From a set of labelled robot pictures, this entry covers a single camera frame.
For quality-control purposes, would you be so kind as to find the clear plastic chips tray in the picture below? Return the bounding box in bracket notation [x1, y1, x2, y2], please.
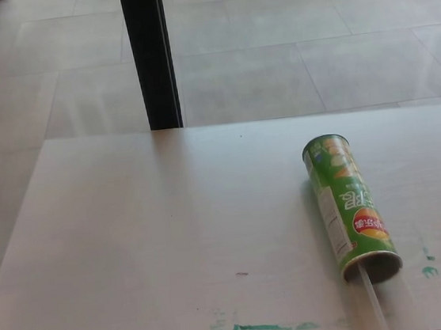
[345, 259, 434, 330]

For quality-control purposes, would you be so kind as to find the green chips can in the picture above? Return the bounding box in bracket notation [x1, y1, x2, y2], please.
[298, 127, 406, 292]

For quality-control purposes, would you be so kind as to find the black vertical post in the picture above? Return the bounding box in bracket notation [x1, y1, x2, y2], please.
[118, 0, 184, 134]

